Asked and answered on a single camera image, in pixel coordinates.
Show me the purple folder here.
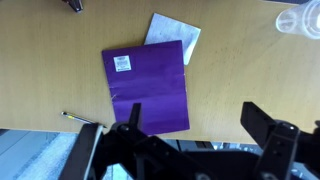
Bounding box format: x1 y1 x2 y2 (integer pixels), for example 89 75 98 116
101 39 191 136

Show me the pen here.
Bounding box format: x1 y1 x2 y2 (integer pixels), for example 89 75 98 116
60 111 108 129

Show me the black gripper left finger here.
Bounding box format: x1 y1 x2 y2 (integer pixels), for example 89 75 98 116
110 102 183 158

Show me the clear plastic cup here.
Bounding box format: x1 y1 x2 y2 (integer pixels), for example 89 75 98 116
275 0 320 40

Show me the red-handled black clamp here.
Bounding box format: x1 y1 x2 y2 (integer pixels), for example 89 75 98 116
61 0 84 14

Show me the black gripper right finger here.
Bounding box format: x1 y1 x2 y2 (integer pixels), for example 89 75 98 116
240 101 302 180

